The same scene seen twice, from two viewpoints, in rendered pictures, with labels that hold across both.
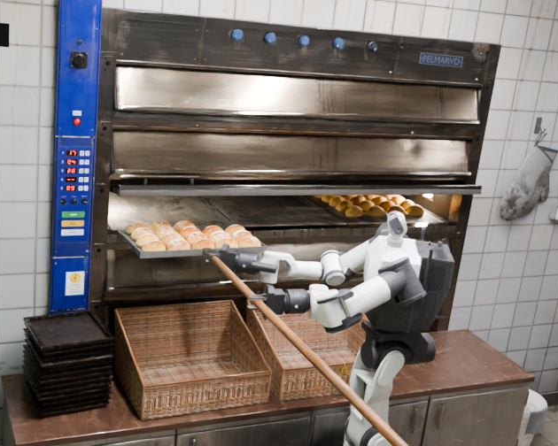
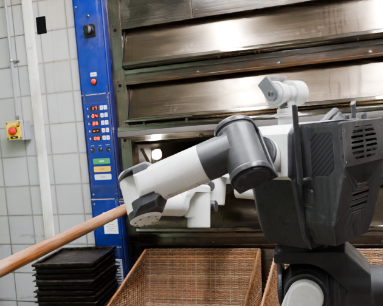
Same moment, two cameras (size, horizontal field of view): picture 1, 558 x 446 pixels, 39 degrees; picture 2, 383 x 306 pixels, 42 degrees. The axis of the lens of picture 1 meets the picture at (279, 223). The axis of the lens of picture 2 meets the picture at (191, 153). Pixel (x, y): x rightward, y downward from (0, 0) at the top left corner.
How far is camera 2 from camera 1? 217 cm
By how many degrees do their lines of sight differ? 45
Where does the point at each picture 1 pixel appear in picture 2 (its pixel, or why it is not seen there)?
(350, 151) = (379, 75)
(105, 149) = (123, 104)
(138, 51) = (139, 16)
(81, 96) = (94, 59)
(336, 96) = (345, 16)
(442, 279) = (330, 153)
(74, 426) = not seen: outside the picture
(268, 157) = not seen: hidden behind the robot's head
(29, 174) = (71, 130)
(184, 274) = not seen: hidden behind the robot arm
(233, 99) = (227, 40)
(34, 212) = (77, 162)
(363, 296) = (157, 167)
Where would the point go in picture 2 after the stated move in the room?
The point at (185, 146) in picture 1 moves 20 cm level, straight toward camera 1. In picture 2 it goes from (191, 93) to (163, 93)
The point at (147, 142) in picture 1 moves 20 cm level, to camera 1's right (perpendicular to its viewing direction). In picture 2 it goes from (157, 94) to (188, 89)
